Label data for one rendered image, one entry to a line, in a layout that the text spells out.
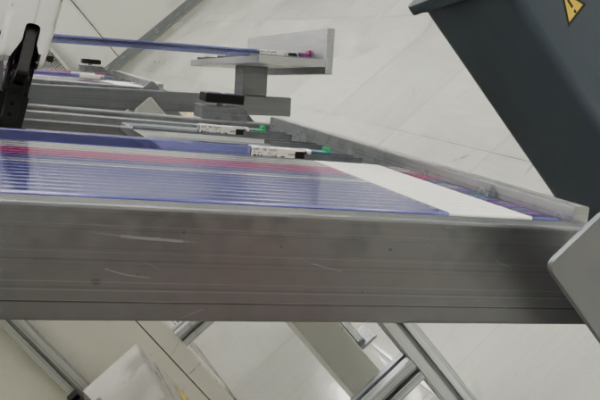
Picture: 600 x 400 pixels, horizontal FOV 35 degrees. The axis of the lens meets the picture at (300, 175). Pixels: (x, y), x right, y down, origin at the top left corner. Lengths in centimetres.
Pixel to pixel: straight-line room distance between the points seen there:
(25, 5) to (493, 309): 63
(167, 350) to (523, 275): 155
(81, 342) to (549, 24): 119
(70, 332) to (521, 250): 154
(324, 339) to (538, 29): 60
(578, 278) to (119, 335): 158
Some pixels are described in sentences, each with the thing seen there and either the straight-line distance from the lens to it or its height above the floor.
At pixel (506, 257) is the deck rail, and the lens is 58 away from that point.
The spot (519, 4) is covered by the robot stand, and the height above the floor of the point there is 65.
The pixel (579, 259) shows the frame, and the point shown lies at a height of 75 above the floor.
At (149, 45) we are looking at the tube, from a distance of 132.
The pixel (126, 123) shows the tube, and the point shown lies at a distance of 109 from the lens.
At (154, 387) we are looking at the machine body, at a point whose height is 62.
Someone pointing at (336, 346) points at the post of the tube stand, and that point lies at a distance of 157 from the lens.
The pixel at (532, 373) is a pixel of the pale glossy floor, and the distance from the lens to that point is 178.
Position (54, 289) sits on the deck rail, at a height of 92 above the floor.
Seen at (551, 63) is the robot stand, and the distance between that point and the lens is 133.
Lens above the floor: 105
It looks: 19 degrees down
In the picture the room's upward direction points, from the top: 39 degrees counter-clockwise
